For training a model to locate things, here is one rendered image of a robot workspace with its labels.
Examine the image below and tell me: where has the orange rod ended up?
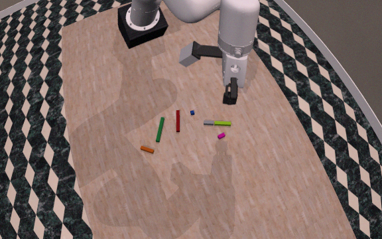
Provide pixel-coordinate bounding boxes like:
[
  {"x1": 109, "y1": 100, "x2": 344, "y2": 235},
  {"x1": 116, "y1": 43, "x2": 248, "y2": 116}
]
[{"x1": 140, "y1": 146, "x2": 154, "y2": 154}]

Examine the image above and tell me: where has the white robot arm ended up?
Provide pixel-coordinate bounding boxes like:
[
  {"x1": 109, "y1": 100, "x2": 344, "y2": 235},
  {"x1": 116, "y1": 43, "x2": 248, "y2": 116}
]
[{"x1": 126, "y1": 0, "x2": 260, "y2": 67}]

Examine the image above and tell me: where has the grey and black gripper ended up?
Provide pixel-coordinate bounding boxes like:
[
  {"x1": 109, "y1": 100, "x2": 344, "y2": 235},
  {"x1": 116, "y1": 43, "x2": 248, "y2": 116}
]
[{"x1": 218, "y1": 44, "x2": 251, "y2": 105}]

